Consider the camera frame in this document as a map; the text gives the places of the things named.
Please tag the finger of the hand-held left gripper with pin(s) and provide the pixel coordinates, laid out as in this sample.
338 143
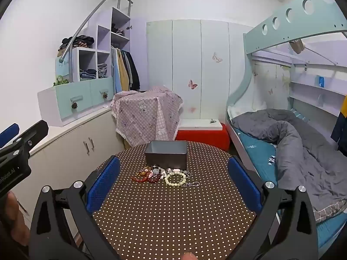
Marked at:
8 135
34 134

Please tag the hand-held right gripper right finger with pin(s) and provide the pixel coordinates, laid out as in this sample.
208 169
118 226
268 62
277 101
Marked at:
244 187

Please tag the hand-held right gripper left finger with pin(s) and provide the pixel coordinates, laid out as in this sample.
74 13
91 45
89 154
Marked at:
104 187

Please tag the grey metal box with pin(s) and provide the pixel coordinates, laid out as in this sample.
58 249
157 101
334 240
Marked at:
166 155

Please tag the person's left hand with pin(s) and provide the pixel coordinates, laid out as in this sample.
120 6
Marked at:
16 216

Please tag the person's right hand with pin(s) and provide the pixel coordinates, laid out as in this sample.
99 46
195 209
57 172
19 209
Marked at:
188 256

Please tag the white low cabinet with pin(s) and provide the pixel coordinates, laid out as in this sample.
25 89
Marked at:
70 143

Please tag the teal bed sheet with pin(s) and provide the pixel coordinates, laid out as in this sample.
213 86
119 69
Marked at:
257 149

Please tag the teal drawer unit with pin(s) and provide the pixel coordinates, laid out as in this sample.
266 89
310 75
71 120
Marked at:
78 97

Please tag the red storage ottoman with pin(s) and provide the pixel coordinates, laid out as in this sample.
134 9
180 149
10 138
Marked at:
203 139

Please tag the grey quilt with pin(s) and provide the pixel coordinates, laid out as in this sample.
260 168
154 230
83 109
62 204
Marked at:
303 151

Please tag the metal hair clip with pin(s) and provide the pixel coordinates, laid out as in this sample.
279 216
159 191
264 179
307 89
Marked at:
212 120

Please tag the white pillow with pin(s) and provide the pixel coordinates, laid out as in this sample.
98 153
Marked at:
244 111

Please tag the white board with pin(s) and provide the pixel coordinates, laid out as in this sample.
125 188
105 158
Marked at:
198 124

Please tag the folded blue jeans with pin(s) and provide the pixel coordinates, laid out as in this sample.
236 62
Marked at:
88 75

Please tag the pink checked bear cloth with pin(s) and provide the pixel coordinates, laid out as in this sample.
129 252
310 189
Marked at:
146 111

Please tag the pale pink butterfly sticker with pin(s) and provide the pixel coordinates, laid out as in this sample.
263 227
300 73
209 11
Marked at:
192 109

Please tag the folded grey clothes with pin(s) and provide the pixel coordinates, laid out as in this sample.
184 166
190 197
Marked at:
102 70

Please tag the light blue hanging garment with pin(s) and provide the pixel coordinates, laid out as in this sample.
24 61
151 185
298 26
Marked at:
116 73

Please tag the pile of dark clothes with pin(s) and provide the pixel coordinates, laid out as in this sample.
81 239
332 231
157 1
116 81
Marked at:
78 41

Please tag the yellow hanging coat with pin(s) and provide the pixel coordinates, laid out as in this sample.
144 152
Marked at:
124 73

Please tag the navy and yellow garment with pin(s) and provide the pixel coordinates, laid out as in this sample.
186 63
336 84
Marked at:
340 124

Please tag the dark hanging jacket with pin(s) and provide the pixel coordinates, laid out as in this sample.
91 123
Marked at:
134 73

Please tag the white cubby shelf unit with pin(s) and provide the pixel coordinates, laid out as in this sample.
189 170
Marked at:
104 35

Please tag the grey metal handrail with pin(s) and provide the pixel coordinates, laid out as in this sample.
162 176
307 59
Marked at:
86 23

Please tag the beige butterfly sticker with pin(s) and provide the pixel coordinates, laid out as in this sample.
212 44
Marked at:
217 57

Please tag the dark folded clothes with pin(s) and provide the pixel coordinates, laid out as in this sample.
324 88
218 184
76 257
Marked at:
118 29

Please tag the white wardrobe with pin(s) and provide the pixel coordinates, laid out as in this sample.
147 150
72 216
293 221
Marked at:
189 59

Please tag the beige hanging bag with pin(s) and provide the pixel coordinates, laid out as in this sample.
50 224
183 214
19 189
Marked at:
297 46

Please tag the blue wall-mounted object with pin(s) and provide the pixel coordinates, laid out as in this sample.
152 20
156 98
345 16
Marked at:
321 81

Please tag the teal bunk bed frame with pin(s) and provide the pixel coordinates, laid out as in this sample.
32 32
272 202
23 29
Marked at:
298 19

